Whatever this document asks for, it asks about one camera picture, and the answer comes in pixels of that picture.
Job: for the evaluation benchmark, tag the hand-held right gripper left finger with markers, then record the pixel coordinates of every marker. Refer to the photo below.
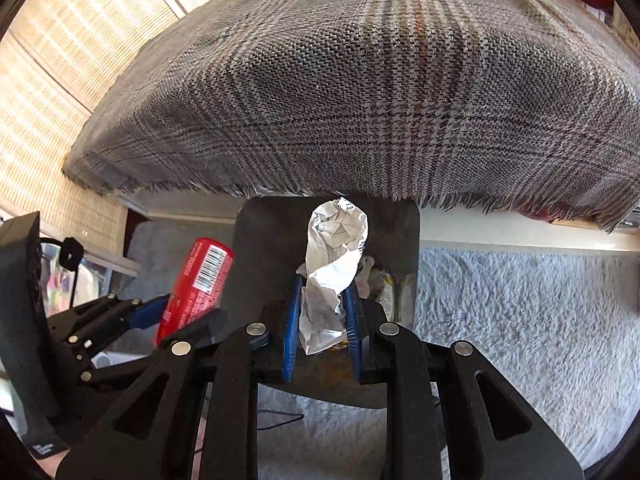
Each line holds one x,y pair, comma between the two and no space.
290,340

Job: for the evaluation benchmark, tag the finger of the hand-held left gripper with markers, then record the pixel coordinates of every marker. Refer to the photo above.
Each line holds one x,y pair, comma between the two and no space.
147,312
195,330

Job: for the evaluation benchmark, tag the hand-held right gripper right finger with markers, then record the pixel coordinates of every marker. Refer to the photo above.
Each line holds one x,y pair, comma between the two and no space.
351,332

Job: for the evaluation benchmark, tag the red packet with barcode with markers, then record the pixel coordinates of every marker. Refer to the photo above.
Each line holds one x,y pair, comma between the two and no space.
200,280

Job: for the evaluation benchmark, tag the printed white paper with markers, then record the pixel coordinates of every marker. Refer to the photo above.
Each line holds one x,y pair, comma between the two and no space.
330,260

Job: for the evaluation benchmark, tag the black trash bin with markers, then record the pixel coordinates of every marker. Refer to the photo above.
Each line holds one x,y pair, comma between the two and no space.
260,240

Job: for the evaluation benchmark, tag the person's left forearm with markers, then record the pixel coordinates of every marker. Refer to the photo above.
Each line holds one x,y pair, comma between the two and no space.
50,467

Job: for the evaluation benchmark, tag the pale yellow wrapper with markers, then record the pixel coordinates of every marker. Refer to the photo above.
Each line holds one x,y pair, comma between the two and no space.
387,290

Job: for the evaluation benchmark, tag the grey fluffy rug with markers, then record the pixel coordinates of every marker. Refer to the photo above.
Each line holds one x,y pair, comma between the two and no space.
500,335

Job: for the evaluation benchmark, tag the grey plaid tablecloth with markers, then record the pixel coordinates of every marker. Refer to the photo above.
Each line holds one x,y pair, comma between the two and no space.
350,85

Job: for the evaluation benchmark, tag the woven straw screen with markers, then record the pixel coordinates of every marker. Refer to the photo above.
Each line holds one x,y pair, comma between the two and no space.
75,60

